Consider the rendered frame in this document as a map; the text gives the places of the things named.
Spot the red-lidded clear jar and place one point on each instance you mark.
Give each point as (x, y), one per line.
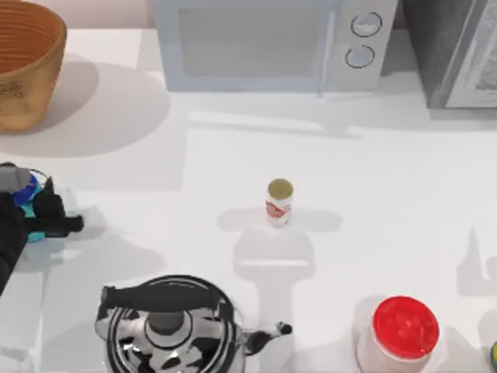
(402, 330)

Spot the round microwave knob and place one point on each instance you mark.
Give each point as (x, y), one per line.
(360, 57)
(366, 23)

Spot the shiny steel kettle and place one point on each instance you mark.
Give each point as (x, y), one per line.
(171, 338)

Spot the woven wooden basket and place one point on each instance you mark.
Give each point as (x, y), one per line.
(27, 66)

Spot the pale grey rounded box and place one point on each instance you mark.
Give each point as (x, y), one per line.
(11, 176)

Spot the pale microwave oven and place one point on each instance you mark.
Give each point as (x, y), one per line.
(365, 79)

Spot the yellow and green object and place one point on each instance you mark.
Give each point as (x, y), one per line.
(494, 354)

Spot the pale blue microwave door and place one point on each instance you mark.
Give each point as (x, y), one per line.
(244, 42)

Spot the red and white can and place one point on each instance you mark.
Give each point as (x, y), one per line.
(279, 208)

